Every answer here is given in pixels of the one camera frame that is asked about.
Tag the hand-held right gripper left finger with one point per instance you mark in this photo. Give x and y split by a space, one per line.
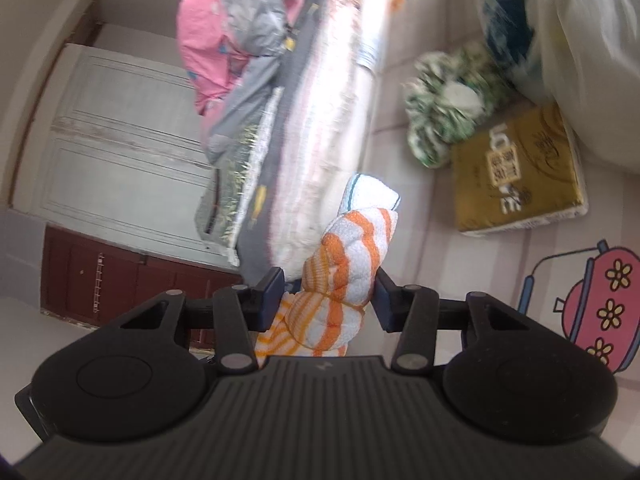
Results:
270 300

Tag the green floral cloth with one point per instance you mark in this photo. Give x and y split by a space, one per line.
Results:
440 110

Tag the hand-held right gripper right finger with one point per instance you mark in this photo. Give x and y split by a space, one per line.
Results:
382 305

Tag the yellow tissue pack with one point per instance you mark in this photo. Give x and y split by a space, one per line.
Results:
520 175

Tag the white tied plastic bag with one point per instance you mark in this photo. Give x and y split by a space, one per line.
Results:
590 60

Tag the dark blue cloth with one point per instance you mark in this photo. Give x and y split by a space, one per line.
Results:
505 35

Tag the white towel with teal stripe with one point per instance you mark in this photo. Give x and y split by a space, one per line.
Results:
370 195

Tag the bed with grey sheet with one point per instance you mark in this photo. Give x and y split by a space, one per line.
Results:
330 135

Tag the pink and grey quilt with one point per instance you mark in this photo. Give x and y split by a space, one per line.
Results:
225 50

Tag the red brown wooden cabinet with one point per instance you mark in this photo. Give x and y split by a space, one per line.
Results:
125 280

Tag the white panel door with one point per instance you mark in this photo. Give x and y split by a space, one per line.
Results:
125 135

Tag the printed pink floor mat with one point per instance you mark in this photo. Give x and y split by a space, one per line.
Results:
475 270

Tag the orange striped white towel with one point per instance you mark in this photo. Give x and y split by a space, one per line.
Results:
345 270

